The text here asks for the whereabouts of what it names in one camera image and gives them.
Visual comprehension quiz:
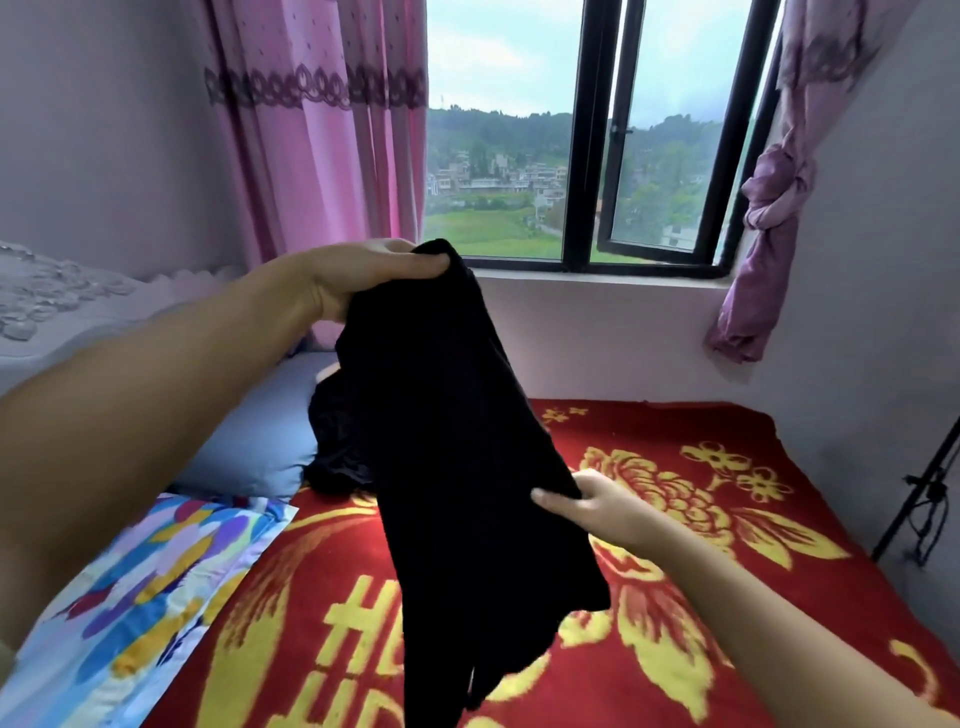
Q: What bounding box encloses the person's right hand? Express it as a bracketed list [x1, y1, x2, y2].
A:
[529, 469, 674, 560]

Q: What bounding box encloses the person's left hand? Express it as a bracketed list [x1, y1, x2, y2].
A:
[285, 237, 452, 326]

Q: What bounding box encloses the small black garment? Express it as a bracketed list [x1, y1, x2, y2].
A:
[333, 237, 615, 728]

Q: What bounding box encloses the person's right forearm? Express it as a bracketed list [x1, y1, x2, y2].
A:
[637, 517, 950, 728]

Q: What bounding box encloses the person's left forearm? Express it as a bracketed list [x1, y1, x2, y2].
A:
[0, 255, 324, 647]

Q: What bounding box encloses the white bed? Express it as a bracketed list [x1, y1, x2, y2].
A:
[0, 240, 960, 728]

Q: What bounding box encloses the wide pink curtain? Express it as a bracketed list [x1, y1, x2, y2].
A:
[195, 0, 432, 350]

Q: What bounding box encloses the red bedsheet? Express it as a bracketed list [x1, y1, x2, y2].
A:
[142, 397, 960, 728]

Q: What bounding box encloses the black framed window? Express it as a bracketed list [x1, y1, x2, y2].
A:
[423, 0, 788, 282]

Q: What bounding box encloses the grey pillow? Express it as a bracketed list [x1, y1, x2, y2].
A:
[169, 349, 344, 501]

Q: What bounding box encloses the white tufted headboard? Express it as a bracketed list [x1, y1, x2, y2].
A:
[0, 240, 242, 399]

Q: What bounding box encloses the tied pink curtain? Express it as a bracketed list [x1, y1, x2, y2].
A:
[705, 0, 920, 365]

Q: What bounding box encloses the colourful patterned pillow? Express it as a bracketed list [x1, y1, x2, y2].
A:
[0, 490, 302, 728]

